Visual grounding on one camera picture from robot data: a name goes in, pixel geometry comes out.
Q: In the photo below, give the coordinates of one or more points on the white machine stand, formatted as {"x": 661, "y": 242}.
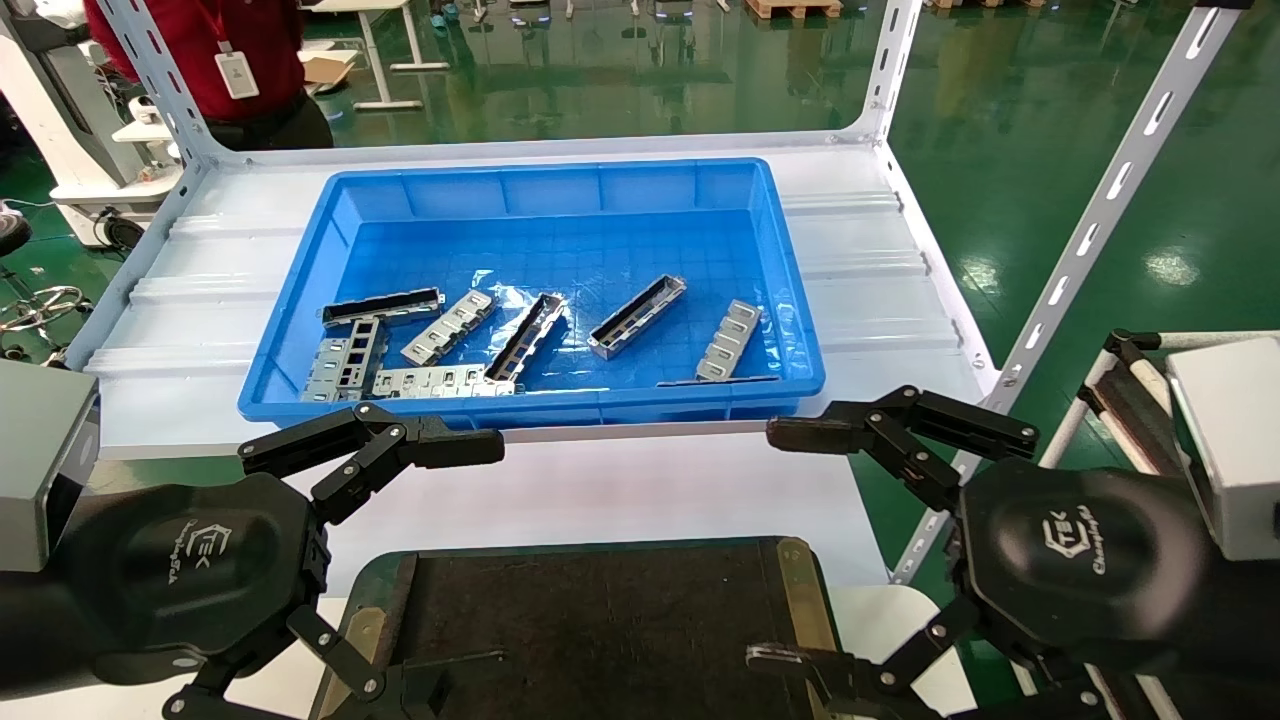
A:
{"x": 60, "y": 120}

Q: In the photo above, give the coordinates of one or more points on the white work table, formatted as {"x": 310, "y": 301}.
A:
{"x": 140, "y": 132}

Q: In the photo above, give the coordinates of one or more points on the open cardboard box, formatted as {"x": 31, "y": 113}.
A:
{"x": 330, "y": 70}

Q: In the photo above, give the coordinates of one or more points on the silver slotted metal part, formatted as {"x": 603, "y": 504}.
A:
{"x": 450, "y": 327}
{"x": 730, "y": 340}
{"x": 430, "y": 381}

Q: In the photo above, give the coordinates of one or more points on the wooden pallet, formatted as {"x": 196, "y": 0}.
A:
{"x": 795, "y": 8}

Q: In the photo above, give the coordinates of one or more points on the thin dark metal strip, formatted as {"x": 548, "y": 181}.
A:
{"x": 720, "y": 380}

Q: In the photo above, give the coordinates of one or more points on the black flat container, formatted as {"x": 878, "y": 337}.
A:
{"x": 600, "y": 640}

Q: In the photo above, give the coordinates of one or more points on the chrome chair base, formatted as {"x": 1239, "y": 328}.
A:
{"x": 45, "y": 310}

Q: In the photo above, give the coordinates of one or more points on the black chair seat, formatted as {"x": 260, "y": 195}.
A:
{"x": 12, "y": 232}

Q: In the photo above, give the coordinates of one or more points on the person in red shirt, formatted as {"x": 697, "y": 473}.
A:
{"x": 200, "y": 60}

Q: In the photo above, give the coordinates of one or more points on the white table with legs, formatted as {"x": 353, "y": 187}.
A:
{"x": 375, "y": 50}

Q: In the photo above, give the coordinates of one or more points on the white id badge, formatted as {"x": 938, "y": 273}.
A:
{"x": 237, "y": 75}

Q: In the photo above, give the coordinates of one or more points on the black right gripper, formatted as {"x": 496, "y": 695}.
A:
{"x": 1080, "y": 560}

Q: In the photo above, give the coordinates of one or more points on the flat perforated metal plate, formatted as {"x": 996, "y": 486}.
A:
{"x": 345, "y": 365}

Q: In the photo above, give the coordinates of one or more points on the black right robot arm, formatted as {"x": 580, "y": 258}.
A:
{"x": 1240, "y": 640}

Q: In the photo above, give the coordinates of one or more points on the blue plastic bin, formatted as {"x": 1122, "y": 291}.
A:
{"x": 600, "y": 250}

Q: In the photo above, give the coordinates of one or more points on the dark long metal bracket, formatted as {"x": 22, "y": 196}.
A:
{"x": 385, "y": 307}

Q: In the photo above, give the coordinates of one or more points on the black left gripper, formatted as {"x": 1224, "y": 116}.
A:
{"x": 190, "y": 560}

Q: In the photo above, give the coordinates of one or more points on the white handheld device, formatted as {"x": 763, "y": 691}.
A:
{"x": 147, "y": 110}

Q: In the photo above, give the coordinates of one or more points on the silver metal channel part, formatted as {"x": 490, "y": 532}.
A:
{"x": 637, "y": 317}

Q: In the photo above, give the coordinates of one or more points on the white tubular cart frame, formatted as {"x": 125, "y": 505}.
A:
{"x": 1125, "y": 400}

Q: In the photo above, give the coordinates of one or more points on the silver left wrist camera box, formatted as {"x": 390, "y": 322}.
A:
{"x": 40, "y": 460}

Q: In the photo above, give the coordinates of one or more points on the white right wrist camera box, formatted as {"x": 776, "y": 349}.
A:
{"x": 1235, "y": 440}

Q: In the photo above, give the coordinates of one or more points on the long metal channel part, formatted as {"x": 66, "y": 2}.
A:
{"x": 527, "y": 338}

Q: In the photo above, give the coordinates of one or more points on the white metal shelving rack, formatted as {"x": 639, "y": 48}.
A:
{"x": 200, "y": 300}

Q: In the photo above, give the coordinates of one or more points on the clear plastic film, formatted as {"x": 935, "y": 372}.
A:
{"x": 580, "y": 305}

